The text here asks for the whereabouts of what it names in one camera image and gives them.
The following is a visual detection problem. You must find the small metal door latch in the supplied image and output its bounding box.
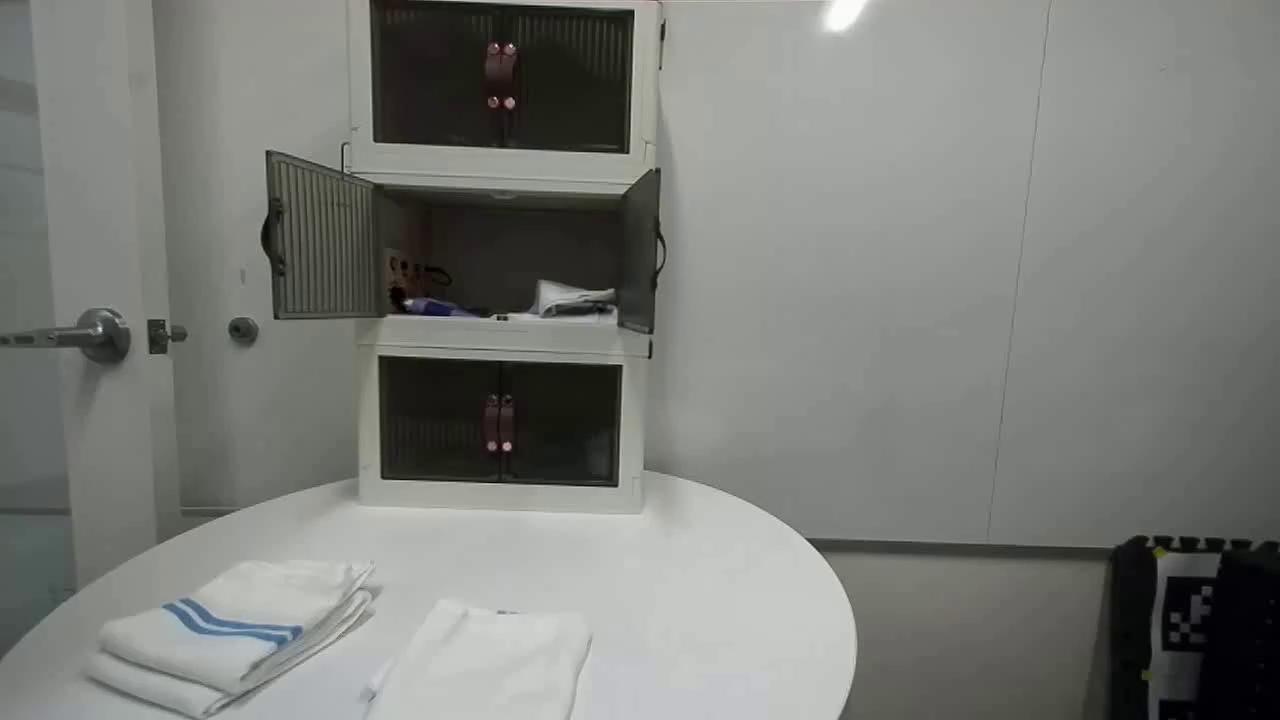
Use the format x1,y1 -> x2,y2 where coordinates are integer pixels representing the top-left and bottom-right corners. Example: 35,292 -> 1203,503
144,316 -> 192,360

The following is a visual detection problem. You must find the plain white folded towel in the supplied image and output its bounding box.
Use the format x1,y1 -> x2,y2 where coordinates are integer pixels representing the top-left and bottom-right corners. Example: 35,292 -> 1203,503
364,595 -> 595,720

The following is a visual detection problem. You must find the silver door lever handle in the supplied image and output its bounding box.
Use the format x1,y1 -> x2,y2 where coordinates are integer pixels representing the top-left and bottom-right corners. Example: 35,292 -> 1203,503
0,304 -> 137,368

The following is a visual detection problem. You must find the black white checkered board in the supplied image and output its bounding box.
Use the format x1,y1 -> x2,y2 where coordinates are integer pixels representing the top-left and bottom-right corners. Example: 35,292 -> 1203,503
1108,532 -> 1280,720

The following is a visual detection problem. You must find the blue striped folded towel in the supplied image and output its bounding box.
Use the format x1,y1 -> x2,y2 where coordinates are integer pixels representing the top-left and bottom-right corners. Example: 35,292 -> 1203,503
85,555 -> 385,720

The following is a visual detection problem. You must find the white room door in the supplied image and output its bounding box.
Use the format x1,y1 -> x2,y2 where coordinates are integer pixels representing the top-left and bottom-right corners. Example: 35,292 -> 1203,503
29,0 -> 182,593

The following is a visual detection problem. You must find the folded white cloth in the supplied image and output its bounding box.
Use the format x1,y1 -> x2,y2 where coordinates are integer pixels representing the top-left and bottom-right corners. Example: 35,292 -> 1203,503
530,276 -> 621,323

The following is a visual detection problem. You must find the white stacked cabinet frame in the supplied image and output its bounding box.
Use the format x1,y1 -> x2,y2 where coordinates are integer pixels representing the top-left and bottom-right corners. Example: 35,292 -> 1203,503
341,0 -> 666,518

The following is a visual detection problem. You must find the small blue purple object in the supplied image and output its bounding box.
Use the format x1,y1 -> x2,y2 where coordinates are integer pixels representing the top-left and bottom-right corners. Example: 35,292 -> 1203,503
395,292 -> 462,319

